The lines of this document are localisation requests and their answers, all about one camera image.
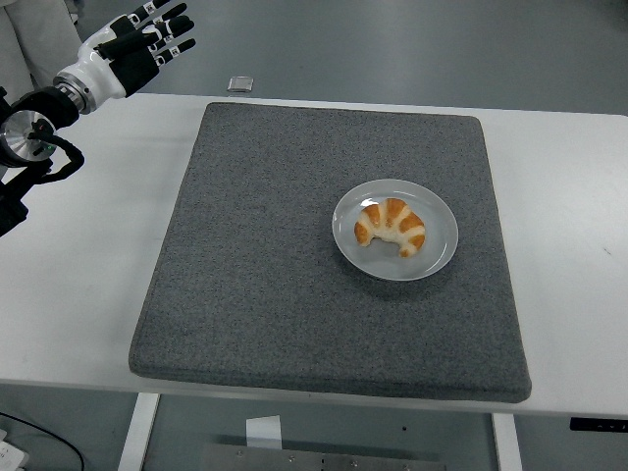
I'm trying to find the white tape strip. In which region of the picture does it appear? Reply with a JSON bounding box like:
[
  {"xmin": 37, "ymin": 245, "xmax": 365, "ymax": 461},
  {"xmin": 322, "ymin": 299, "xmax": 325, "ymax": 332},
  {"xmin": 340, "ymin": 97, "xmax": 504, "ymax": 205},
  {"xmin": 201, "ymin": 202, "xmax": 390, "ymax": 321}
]
[{"xmin": 245, "ymin": 415, "xmax": 284, "ymax": 449}]

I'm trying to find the white table leg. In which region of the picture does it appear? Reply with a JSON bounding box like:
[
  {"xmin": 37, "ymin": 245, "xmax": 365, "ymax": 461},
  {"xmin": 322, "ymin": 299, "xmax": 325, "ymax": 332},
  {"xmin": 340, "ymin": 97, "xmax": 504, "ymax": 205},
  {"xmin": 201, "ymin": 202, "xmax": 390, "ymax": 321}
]
[
  {"xmin": 117, "ymin": 392, "xmax": 161, "ymax": 471},
  {"xmin": 492, "ymin": 413, "xmax": 524, "ymax": 471}
]

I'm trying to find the golden croissant bread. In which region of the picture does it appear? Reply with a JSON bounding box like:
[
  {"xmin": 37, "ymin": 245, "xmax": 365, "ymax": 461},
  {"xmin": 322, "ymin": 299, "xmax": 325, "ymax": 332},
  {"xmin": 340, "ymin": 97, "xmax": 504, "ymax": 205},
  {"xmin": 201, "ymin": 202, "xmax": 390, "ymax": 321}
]
[{"xmin": 353, "ymin": 196, "xmax": 427, "ymax": 258}]

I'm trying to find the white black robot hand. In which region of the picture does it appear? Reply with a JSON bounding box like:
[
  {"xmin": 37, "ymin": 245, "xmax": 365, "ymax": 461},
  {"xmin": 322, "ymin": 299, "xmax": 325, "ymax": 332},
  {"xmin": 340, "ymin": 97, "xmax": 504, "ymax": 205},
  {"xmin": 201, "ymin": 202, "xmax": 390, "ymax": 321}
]
[{"xmin": 61, "ymin": 0, "xmax": 198, "ymax": 99}]

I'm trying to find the grey metal plate with screws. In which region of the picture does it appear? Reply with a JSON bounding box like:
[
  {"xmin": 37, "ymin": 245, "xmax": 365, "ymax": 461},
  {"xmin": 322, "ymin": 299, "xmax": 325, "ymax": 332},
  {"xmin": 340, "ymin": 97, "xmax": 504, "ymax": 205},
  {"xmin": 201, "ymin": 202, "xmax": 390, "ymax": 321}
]
[{"xmin": 200, "ymin": 444, "xmax": 448, "ymax": 471}]

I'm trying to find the black table control panel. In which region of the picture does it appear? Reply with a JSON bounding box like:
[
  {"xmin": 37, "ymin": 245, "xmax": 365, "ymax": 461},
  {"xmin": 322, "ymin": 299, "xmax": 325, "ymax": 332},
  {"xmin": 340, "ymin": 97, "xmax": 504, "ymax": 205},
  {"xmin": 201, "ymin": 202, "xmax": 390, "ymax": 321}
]
[{"xmin": 569, "ymin": 417, "xmax": 628, "ymax": 434}]

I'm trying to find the light grey round plate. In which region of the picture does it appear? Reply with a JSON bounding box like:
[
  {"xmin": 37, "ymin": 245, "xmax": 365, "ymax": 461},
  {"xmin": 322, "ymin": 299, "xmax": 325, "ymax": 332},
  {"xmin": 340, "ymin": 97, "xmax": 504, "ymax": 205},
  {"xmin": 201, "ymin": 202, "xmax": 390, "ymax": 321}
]
[{"xmin": 332, "ymin": 178, "xmax": 459, "ymax": 283}]

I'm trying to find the black floor cable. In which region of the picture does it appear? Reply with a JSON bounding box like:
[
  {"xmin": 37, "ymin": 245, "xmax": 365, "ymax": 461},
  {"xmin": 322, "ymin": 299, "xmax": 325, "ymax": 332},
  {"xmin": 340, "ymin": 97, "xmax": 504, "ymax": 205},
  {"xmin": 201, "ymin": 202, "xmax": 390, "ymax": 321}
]
[{"xmin": 0, "ymin": 410, "xmax": 86, "ymax": 471}]

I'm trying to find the grey felt mat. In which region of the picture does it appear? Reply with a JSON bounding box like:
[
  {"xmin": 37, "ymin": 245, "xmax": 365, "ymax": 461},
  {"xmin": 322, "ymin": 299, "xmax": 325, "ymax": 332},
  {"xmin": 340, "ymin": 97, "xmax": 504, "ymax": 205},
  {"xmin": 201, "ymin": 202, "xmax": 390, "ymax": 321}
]
[{"xmin": 126, "ymin": 101, "xmax": 534, "ymax": 406}]

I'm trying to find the white power strip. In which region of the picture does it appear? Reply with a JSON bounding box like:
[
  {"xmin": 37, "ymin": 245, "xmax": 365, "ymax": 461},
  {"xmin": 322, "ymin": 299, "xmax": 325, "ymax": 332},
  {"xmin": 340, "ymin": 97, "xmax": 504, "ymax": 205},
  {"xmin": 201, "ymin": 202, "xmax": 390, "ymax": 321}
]
[{"xmin": 0, "ymin": 428, "xmax": 29, "ymax": 471}]

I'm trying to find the person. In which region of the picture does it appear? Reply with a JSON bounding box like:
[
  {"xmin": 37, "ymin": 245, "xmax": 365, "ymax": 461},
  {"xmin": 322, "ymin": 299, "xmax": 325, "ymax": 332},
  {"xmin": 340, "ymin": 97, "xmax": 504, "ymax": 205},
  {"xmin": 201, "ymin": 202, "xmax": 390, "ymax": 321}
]
[{"xmin": 0, "ymin": 0, "xmax": 85, "ymax": 99}]

